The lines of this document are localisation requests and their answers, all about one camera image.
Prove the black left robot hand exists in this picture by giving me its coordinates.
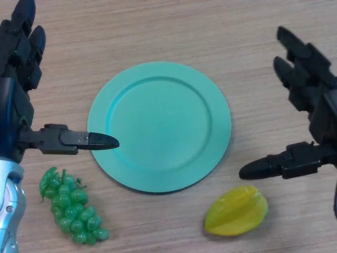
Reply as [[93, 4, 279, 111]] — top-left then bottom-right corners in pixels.
[[0, 0, 120, 163]]

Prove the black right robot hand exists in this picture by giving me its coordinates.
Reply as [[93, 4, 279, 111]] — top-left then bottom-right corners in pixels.
[[239, 25, 337, 181]]

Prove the yellow starfruit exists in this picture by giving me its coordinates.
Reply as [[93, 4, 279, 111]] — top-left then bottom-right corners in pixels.
[[204, 185, 269, 237]]

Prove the green round plate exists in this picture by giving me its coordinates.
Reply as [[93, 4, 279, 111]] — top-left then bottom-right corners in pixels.
[[87, 61, 232, 195]]

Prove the green plastic grape bunch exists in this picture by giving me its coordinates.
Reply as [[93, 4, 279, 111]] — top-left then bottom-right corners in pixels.
[[38, 166, 110, 246]]

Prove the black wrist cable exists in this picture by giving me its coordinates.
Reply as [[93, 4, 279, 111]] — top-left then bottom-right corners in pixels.
[[332, 181, 337, 220]]

